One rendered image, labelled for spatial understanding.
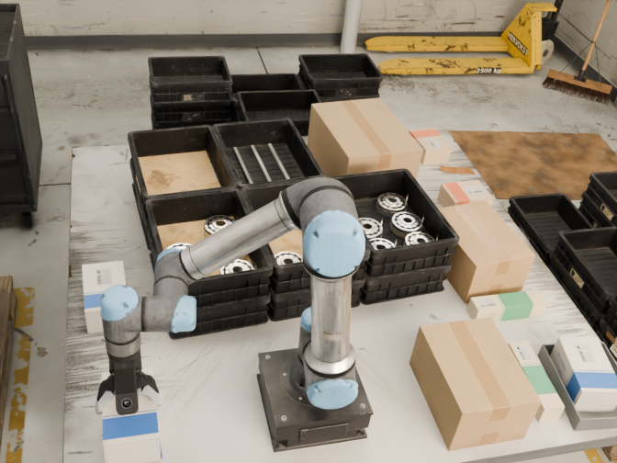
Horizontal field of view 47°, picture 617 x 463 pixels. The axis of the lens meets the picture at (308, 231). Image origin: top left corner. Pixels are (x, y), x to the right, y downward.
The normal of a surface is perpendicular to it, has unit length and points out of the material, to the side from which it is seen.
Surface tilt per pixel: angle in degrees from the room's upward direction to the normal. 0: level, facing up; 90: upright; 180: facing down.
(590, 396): 90
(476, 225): 0
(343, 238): 82
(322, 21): 90
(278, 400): 2
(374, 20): 90
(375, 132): 0
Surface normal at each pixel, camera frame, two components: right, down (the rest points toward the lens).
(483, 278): 0.35, 0.61
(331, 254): 0.11, 0.49
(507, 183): 0.10, -0.78
